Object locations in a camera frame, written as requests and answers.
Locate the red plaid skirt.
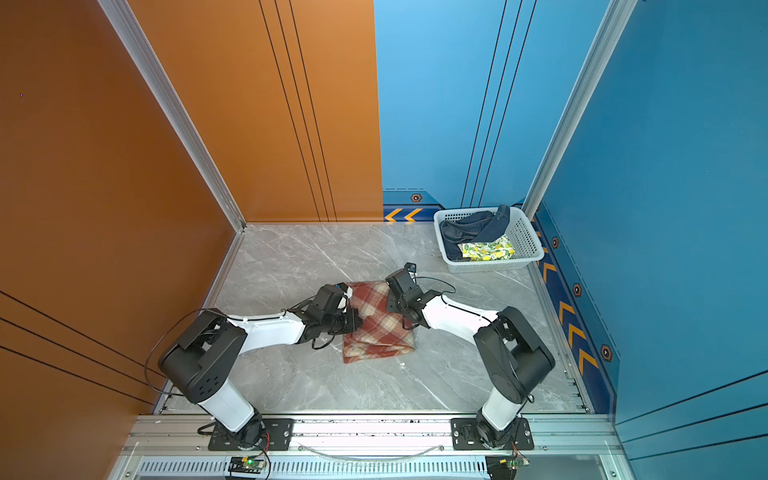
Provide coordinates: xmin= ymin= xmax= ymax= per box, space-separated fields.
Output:
xmin=342 ymin=281 xmax=415 ymax=364

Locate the dark blue denim skirt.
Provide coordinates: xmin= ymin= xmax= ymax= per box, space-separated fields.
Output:
xmin=439 ymin=205 xmax=510 ymax=261

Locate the white plastic laundry basket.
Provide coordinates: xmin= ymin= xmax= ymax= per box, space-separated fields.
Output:
xmin=433 ymin=207 xmax=544 ymax=273

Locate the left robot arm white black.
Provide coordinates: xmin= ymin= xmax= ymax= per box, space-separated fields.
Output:
xmin=158 ymin=283 xmax=362 ymax=451

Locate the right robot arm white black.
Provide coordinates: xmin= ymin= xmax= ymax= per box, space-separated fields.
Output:
xmin=385 ymin=263 xmax=556 ymax=449

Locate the lemon print skirt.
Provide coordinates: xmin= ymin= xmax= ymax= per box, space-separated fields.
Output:
xmin=459 ymin=235 xmax=516 ymax=262

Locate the left green circuit board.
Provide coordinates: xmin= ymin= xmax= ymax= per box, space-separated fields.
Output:
xmin=227 ymin=456 xmax=271 ymax=479

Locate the green circuit board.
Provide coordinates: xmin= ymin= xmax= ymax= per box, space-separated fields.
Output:
xmin=485 ymin=456 xmax=530 ymax=480
xmin=227 ymin=456 xmax=271 ymax=479

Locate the right green circuit board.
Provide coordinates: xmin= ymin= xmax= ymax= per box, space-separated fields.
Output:
xmin=485 ymin=456 xmax=530 ymax=480

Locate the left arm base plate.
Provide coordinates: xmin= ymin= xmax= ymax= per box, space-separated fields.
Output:
xmin=208 ymin=418 xmax=295 ymax=452

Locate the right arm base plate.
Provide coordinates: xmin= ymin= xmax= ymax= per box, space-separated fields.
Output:
xmin=450 ymin=417 xmax=535 ymax=451

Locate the grey cable on rail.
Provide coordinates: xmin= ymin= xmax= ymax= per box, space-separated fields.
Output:
xmin=298 ymin=444 xmax=445 ymax=463

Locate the aluminium front rail frame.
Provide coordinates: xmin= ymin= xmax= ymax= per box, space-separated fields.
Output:
xmin=109 ymin=413 xmax=634 ymax=479

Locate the right aluminium corner post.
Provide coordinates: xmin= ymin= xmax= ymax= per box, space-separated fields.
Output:
xmin=523 ymin=0 xmax=638 ymax=219

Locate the aluminium corner post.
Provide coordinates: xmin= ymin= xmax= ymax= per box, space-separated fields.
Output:
xmin=98 ymin=0 xmax=247 ymax=233
xmin=523 ymin=0 xmax=638 ymax=219

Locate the left aluminium corner post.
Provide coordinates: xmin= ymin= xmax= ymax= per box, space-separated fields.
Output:
xmin=98 ymin=0 xmax=247 ymax=233

